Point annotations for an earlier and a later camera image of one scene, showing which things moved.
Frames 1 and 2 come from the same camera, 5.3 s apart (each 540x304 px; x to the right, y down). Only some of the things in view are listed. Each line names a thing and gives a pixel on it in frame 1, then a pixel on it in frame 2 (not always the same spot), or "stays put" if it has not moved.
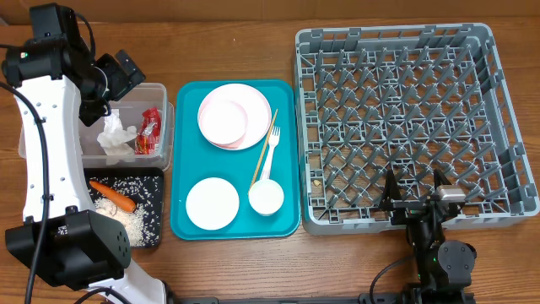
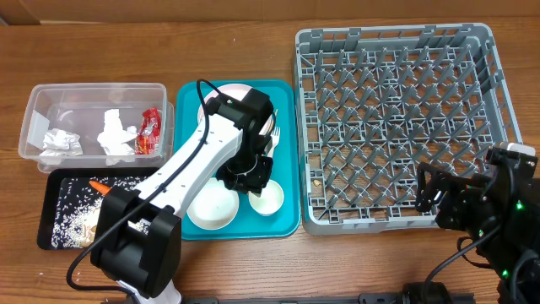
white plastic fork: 273,139 stays put
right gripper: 412,209 -> 457,200
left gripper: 125,80 -> 258,181
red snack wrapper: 148,136 stays put
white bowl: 212,203 stays put
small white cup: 266,197 stays put
